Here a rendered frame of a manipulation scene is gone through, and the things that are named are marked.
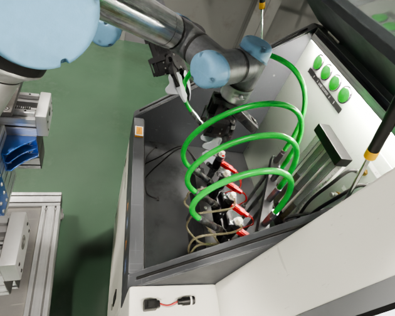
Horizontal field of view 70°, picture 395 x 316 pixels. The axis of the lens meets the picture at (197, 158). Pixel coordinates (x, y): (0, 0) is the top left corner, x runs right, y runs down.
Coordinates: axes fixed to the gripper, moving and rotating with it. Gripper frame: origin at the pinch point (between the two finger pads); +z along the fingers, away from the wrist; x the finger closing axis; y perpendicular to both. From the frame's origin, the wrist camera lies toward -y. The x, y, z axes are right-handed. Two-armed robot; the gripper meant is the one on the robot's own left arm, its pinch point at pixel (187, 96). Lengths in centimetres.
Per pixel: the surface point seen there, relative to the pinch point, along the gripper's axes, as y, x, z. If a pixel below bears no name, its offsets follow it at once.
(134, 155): 25.1, 3.6, 13.8
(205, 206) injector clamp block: 1.5, 9.0, 33.5
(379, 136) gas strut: -44, 33, 11
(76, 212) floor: 115, -31, 51
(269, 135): -25.7, 19.7, 11.8
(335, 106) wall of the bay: -39.4, -11.9, 15.5
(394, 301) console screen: -42, 44, 31
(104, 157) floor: 122, -77, 31
